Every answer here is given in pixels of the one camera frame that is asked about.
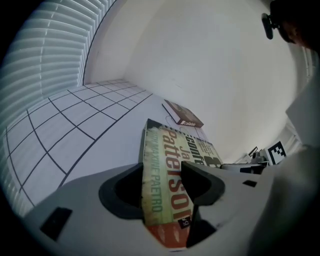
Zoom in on brown cover book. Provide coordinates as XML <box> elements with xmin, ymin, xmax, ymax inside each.
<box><xmin>161</xmin><ymin>99</ymin><xmax>205</xmax><ymax>128</ymax></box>

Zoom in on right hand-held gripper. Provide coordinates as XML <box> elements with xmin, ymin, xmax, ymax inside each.
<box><xmin>219</xmin><ymin>140</ymin><xmax>288</xmax><ymax>175</ymax></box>

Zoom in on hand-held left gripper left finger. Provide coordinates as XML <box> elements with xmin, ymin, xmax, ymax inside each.
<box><xmin>24</xmin><ymin>161</ymin><xmax>171</xmax><ymax>256</ymax></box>

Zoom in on black head camera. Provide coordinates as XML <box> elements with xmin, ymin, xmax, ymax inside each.
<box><xmin>261</xmin><ymin>12</ymin><xmax>280</xmax><ymax>40</ymax></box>

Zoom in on white window blinds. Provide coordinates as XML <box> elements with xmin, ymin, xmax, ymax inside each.
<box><xmin>0</xmin><ymin>0</ymin><xmax>119</xmax><ymax>216</ymax></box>

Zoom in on green cover book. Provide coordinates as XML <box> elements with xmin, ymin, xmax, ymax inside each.
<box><xmin>138</xmin><ymin>118</ymin><xmax>223</xmax><ymax>251</ymax></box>

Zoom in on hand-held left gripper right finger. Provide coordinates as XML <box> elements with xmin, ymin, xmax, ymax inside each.
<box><xmin>181</xmin><ymin>161</ymin><xmax>264</xmax><ymax>256</ymax></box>

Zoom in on person's head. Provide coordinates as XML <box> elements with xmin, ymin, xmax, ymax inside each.
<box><xmin>269</xmin><ymin>0</ymin><xmax>320</xmax><ymax>51</ymax></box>

